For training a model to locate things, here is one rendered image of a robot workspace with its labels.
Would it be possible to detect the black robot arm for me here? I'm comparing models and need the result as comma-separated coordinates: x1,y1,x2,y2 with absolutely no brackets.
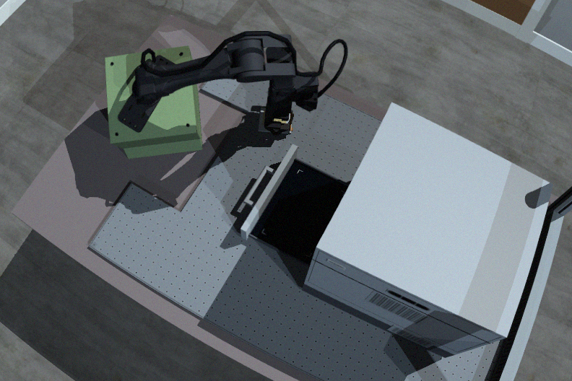
118,35,319,133

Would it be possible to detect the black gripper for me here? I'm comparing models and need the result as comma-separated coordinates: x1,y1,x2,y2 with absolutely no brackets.
264,90,289,136

